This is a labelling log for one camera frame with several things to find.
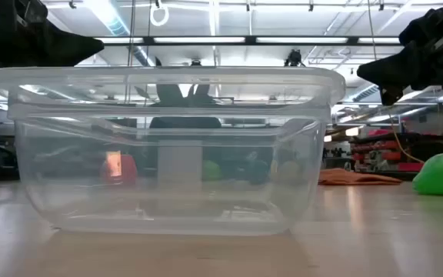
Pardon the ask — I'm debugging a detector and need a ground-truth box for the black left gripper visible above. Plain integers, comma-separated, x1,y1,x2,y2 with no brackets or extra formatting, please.
0,0,105,70

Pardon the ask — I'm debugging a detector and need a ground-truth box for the light green toy cabbage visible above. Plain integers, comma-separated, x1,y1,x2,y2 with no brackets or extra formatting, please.
201,159,222,182
412,152,443,197

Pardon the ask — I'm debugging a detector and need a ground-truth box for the red toy tomato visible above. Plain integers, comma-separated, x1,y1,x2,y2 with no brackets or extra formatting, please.
100,153,138,185

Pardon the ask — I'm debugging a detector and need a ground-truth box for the yellow toy lemon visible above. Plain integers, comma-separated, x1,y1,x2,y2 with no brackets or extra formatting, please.
277,160,303,184

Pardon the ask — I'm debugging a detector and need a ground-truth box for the dark green toy pepper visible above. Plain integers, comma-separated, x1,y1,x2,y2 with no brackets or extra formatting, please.
244,158,271,185

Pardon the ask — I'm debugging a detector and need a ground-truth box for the clear plastic tupperware container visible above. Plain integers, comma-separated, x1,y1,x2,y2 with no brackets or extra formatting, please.
0,65,346,236

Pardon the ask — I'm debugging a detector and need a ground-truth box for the shelf with red bins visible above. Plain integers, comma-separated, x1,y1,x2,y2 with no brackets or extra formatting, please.
350,128,443,175

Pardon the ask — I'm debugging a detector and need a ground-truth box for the artificial green leafy plant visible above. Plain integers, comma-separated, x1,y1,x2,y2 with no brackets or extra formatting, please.
135,56,222,130

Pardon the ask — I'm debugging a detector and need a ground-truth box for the orange cloth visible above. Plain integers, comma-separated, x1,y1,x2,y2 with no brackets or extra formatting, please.
318,168,403,186

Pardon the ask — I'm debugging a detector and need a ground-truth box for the black beam with lights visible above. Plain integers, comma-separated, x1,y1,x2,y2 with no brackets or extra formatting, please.
94,35,404,48

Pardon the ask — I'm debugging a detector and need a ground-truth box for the white plant pot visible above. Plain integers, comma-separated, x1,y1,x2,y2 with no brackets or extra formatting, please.
157,140,203,182

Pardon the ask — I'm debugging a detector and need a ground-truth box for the yellow hanging cable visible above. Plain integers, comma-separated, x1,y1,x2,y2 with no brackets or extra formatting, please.
388,113,426,165

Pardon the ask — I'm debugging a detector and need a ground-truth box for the white cable loop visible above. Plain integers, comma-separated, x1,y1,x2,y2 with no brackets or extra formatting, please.
149,2,170,28

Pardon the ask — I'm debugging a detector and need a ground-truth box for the black overhead camera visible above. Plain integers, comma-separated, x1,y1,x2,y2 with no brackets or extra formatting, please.
284,48,307,68

